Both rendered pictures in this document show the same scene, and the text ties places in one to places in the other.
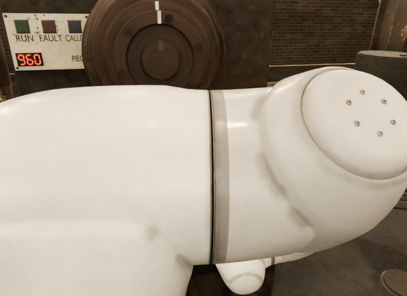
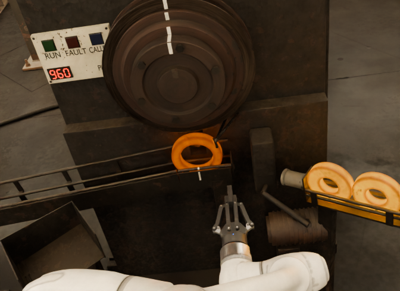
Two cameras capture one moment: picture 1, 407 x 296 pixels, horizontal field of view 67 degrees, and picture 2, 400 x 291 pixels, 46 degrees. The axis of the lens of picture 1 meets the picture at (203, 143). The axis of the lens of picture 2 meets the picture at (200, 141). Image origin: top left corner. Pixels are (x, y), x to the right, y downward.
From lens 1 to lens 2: 0.66 m
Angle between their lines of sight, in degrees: 23
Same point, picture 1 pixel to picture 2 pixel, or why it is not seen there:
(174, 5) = (187, 27)
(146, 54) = (161, 83)
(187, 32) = (201, 58)
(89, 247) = not seen: outside the picture
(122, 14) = (135, 43)
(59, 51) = (86, 63)
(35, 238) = not seen: outside the picture
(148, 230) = not seen: outside the picture
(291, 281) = (363, 282)
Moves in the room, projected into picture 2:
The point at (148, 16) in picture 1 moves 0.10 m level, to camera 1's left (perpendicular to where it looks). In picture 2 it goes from (158, 49) to (125, 50)
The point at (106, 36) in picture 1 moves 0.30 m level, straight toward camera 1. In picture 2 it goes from (123, 64) to (112, 122)
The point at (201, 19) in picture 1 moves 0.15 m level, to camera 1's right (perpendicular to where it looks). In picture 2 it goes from (221, 33) to (273, 31)
